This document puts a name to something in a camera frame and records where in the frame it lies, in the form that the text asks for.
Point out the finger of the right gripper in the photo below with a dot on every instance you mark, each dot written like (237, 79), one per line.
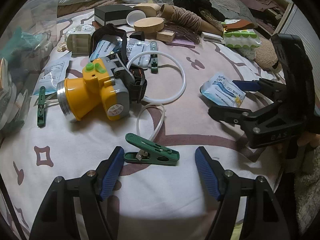
(260, 85)
(246, 118)

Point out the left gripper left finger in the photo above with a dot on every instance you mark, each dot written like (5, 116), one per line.
(56, 217)

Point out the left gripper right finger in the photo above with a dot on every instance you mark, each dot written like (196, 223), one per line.
(263, 216)

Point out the blue white medicine sachet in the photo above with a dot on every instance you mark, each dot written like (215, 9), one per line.
(222, 91)

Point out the green clothespin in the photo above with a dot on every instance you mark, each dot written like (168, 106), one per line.
(41, 113)
(154, 58)
(150, 152)

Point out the yellow grey headlamp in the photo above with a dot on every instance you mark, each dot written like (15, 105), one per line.
(105, 81)

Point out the clear plastic storage bin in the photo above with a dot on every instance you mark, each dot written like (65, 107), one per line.
(19, 76)

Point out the beige fluffy plush toy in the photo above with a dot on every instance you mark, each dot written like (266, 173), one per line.
(266, 58)

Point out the green dotted plastic bag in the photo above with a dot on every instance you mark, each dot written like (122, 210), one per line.
(241, 39)

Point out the white matchbox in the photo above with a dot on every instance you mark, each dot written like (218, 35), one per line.
(212, 37)

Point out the open wardrobe shelf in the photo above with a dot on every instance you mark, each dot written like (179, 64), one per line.
(270, 15)

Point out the purple notepad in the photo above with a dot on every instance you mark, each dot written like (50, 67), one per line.
(181, 43)

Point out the small wooden block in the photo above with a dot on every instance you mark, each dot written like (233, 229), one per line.
(165, 36)

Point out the patterned bed sheet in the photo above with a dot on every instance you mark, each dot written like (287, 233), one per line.
(149, 201)

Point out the clear plastic cup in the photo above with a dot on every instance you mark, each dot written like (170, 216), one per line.
(134, 16)

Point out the black gift box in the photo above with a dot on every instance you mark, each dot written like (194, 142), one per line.
(115, 14)

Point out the teal plastic bag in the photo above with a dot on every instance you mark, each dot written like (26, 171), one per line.
(22, 42)

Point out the cardboard cone with rope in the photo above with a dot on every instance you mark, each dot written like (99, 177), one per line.
(187, 19)

